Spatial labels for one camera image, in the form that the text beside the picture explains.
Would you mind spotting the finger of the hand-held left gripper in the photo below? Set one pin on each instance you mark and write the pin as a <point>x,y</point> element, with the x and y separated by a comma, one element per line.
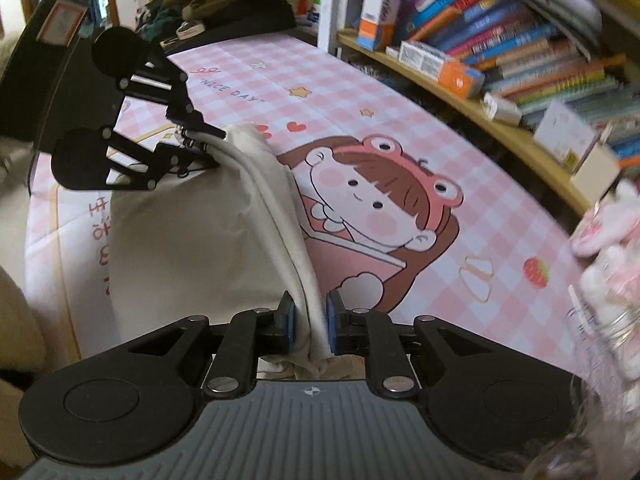
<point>180,105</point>
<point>165,157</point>

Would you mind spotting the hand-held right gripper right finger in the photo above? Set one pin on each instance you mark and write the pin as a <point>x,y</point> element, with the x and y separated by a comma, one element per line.
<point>333,325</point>

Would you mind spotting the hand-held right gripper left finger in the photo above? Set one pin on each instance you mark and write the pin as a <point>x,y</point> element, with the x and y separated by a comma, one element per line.
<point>289,325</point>

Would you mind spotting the beige printed t-shirt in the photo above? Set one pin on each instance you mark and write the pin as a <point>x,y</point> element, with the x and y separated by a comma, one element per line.
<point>200,240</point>

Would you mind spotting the beige watch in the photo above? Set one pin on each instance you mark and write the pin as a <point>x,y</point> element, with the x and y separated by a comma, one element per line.
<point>190,29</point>

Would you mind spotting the pink checked cartoon table mat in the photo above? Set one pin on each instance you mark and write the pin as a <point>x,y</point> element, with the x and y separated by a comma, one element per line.
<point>450,210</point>

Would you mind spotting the white orange blue carton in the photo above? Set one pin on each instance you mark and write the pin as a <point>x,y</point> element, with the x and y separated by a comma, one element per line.
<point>377,10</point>

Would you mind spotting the person's cream clothing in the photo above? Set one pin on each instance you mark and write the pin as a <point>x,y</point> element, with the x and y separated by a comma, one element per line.
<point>25,340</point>

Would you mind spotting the wooden bookshelf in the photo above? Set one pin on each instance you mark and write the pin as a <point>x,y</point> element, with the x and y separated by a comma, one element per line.
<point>530,152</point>

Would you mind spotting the white carton with orange end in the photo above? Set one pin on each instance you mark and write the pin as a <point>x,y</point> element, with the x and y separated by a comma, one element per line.
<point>440,67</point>

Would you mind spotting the white charger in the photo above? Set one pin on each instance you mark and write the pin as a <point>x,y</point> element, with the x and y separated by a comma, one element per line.
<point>501,110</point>

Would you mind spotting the pink white plush bunny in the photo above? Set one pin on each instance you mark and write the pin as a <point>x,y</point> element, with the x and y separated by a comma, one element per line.
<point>600,230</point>

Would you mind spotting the white box with yellow label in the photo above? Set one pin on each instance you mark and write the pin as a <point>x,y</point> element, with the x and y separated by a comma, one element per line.
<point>562,130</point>

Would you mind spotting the cream box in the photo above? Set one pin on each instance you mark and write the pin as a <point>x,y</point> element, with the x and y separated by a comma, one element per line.
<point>595,170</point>

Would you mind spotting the row of colourful books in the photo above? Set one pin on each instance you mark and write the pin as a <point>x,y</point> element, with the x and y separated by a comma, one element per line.
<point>500,25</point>

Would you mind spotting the white shelf post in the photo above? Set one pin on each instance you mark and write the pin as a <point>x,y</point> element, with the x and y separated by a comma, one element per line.
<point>332,5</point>

